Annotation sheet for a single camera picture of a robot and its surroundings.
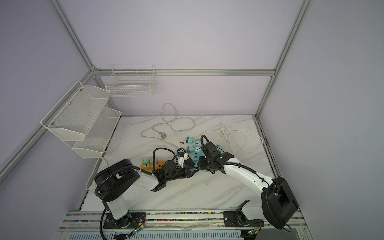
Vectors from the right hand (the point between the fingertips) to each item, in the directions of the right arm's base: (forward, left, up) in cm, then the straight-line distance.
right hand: (199, 164), depth 83 cm
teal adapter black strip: (+22, +7, -8) cm, 25 cm away
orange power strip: (+1, +30, -7) cm, 31 cm away
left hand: (-3, +1, -3) cm, 4 cm away
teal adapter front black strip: (+15, +6, -7) cm, 17 cm away
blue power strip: (+15, +1, -7) cm, 16 cm away
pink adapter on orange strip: (-3, +24, +10) cm, 26 cm away
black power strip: (+12, +12, -7) cm, 19 cm away
